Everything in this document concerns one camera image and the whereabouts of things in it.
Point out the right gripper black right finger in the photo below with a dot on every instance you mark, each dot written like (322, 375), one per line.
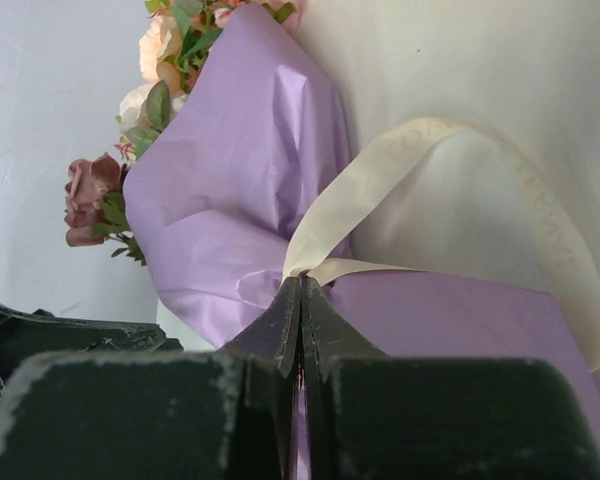
(327, 336)

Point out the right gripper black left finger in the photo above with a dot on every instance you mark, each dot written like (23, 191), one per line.
(273, 336)

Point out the purple pink wrapping paper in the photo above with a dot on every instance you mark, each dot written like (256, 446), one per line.
(273, 120)

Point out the pink artificial flower bunch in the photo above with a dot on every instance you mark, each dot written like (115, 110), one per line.
(172, 54)

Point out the cream ribbon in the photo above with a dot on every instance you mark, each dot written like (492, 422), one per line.
(396, 207)

